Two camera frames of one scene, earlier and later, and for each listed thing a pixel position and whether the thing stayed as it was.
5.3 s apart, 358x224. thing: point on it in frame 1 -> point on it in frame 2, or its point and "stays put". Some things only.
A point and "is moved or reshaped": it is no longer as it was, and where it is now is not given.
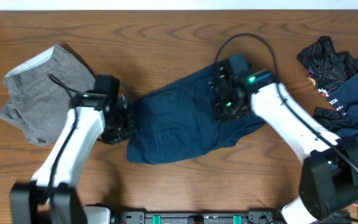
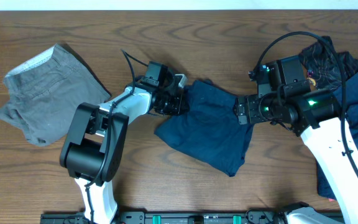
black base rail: (197, 217) stays put
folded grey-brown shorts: (41, 94) stays put
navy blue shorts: (178, 117) is moved or reshaped
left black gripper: (124, 128) -> (181, 100)
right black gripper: (219, 112) -> (255, 115)
